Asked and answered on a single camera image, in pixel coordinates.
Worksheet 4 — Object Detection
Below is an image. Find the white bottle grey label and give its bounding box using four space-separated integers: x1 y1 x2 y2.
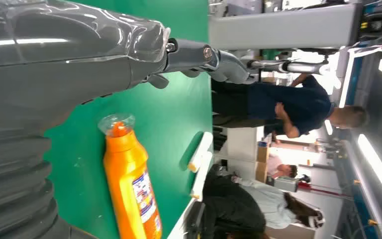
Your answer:
188 131 214 173

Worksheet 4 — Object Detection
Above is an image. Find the green table mat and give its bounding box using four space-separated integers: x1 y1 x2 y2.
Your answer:
44 0 214 239

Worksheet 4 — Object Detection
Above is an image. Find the white shelf unit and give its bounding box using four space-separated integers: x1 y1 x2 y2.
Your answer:
213 126 265 180

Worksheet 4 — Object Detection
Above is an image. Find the brown cardboard box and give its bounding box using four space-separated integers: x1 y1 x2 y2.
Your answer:
255 161 269 184
256 146 270 163

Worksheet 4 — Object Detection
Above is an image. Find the person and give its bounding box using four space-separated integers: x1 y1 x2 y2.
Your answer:
210 74 368 139
186 166 271 239
266 154 299 179
235 176 325 230

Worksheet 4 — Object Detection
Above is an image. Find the grey machine stand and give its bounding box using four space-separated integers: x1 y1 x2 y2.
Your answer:
208 3 364 51

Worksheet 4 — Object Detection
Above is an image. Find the silver robot limb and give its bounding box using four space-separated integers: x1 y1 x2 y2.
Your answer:
248 59 330 75

